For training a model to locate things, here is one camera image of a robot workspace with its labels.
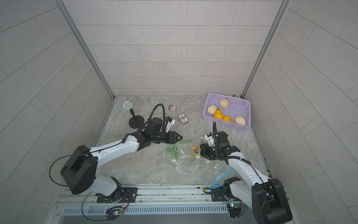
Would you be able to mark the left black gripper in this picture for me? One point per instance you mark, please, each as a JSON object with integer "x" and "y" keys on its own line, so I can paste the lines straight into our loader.
{"x": 172, "y": 141}

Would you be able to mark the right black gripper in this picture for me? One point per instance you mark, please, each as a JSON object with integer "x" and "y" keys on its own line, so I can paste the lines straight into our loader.
{"x": 205, "y": 150}

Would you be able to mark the clear bag blue zip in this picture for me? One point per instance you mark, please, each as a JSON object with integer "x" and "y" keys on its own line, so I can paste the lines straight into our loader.
{"x": 213, "y": 175}

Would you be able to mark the clear bag green zip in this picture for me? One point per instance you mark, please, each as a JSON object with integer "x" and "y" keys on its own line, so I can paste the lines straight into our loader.
{"x": 187, "y": 165}

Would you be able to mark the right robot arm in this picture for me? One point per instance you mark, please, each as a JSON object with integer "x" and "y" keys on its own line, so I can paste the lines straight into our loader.
{"x": 264, "y": 196}

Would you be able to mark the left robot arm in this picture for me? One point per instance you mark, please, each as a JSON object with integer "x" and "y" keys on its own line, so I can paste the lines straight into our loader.
{"x": 80, "y": 170}

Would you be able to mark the playing card box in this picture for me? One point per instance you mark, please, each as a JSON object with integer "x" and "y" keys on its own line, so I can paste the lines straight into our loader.
{"x": 183, "y": 118}

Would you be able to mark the small card box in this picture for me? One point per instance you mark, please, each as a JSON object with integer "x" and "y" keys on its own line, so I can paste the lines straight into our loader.
{"x": 173, "y": 108}

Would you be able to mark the black stand with white disc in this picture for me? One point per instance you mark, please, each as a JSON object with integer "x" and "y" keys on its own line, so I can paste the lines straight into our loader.
{"x": 136, "y": 121}

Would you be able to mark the purple plastic basket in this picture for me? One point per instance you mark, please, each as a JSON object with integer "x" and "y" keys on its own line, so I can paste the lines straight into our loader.
{"x": 236, "y": 107}

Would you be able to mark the right circuit board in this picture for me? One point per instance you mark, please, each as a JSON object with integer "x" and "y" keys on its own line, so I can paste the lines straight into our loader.
{"x": 234, "y": 210}

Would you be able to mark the circuit board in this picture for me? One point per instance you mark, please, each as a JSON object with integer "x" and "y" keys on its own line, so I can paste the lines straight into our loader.
{"x": 234, "y": 210}
{"x": 113, "y": 213}

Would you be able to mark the left circuit board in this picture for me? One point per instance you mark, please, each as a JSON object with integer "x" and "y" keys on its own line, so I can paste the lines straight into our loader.
{"x": 113, "y": 213}

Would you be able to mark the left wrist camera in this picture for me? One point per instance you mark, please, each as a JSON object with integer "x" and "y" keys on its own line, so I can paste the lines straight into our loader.
{"x": 169, "y": 121}

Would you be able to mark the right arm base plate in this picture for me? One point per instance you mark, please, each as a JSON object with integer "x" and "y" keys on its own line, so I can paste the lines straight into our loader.
{"x": 217, "y": 193}

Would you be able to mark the aluminium frame rail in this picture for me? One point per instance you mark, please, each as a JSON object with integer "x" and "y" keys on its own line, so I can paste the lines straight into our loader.
{"x": 148, "y": 194}

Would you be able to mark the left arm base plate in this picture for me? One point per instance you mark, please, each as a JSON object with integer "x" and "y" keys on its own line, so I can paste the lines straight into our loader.
{"x": 124, "y": 195}

